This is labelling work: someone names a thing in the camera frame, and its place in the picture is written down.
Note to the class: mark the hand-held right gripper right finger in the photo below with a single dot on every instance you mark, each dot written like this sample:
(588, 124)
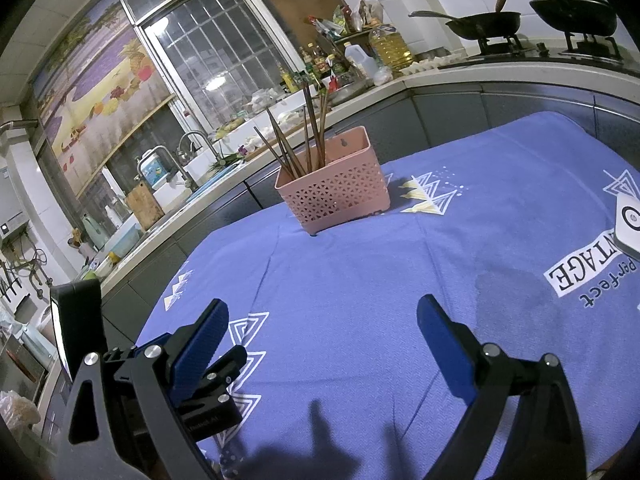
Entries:
(445, 345)

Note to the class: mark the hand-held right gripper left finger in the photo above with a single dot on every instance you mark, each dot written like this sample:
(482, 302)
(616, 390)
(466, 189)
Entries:
(197, 350)

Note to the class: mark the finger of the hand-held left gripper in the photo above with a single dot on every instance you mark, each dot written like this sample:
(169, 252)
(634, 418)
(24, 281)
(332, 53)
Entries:
(227, 365)

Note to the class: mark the pink perforated plastic basket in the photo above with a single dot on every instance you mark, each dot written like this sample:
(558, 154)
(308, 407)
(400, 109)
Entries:
(335, 195)

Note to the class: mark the dark brown wooden chopstick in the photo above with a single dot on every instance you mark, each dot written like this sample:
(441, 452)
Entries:
(314, 135)
(294, 160)
(324, 125)
(281, 141)

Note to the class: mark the white kitchen appliance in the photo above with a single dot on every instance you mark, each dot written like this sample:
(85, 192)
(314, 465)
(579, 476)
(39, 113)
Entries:
(30, 345)

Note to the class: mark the green kettle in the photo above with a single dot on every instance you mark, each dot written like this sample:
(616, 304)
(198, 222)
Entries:
(94, 232)

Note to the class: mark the clear plastic bag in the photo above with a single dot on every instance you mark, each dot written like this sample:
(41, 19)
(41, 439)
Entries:
(17, 407)

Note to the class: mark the blue printed tablecloth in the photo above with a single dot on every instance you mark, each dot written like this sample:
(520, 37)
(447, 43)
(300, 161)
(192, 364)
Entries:
(375, 260)

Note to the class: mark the wooden cutting board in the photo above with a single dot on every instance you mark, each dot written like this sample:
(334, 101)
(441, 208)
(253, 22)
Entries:
(145, 207)

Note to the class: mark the white ceramic sink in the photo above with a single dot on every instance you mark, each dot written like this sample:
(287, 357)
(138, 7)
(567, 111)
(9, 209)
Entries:
(172, 194)

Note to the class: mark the white water purifier blue screen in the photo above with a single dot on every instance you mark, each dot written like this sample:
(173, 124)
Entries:
(154, 172)

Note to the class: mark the square-bend steel faucet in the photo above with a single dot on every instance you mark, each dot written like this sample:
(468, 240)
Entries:
(172, 160)

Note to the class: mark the green leafy vegetable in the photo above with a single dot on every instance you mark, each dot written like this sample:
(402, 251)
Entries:
(227, 160)

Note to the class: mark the gooseneck steel faucet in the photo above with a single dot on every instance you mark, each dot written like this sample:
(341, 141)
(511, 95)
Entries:
(190, 136)

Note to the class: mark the white hexagonal device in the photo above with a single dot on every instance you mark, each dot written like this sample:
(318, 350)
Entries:
(629, 225)

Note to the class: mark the grey kitchen base cabinets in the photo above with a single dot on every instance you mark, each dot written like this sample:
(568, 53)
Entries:
(450, 115)

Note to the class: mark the steel bowl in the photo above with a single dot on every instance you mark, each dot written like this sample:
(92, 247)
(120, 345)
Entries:
(350, 92)

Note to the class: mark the white egg tray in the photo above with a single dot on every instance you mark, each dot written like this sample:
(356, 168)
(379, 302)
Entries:
(430, 64)

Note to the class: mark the white kitchen countertop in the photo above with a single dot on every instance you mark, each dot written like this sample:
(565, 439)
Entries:
(500, 67)

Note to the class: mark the white plastic jug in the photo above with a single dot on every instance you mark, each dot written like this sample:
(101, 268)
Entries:
(361, 62)

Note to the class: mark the yellow cooking oil bottle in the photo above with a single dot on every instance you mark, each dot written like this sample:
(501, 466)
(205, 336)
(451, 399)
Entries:
(390, 50)

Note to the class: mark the gas stove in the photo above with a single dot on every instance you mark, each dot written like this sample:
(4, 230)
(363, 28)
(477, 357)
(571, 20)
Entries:
(530, 52)

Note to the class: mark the barred window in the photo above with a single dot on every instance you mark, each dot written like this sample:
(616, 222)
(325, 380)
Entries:
(215, 45)

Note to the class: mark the row of condiment bottles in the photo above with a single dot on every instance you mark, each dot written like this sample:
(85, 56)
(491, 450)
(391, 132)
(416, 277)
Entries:
(315, 62)

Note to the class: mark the pile of food packets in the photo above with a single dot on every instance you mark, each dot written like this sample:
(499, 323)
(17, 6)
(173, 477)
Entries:
(350, 17)

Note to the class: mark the black wok with lid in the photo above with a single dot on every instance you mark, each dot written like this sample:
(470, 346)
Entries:
(575, 15)

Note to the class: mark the brown wooden board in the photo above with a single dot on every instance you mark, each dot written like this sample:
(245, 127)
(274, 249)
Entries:
(300, 10)

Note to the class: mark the white wall water heater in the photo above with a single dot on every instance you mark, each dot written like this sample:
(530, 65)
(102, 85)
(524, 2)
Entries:
(10, 220)

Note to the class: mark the fruit landscape wall poster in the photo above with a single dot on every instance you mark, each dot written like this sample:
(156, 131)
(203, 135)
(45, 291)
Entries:
(100, 85)

